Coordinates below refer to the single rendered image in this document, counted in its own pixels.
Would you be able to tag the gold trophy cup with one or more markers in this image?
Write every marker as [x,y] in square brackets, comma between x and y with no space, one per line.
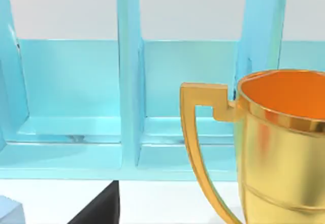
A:
[276,163]

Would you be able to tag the pale blue block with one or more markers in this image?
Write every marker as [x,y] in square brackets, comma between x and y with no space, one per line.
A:
[10,210]

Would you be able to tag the light blue rack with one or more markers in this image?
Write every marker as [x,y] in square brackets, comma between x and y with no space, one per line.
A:
[83,94]

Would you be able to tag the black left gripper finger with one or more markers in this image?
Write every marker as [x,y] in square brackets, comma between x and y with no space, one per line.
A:
[104,206]

